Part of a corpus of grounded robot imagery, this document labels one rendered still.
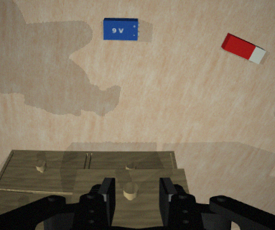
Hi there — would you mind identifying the blue battery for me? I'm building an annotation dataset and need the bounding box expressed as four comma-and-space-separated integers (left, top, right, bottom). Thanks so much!
103, 18, 140, 41

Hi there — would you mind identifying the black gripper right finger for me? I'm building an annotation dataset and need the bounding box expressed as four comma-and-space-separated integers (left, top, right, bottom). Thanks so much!
159, 178, 275, 230

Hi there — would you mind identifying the light wooden chest of drawers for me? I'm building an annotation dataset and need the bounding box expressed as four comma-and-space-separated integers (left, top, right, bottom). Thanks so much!
0, 149, 177, 198

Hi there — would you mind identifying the red and white eraser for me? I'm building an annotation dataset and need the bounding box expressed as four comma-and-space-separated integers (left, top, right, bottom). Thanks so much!
221, 33, 266, 64

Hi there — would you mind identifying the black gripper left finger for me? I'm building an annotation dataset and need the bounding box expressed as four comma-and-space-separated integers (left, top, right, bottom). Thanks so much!
0, 178, 116, 230

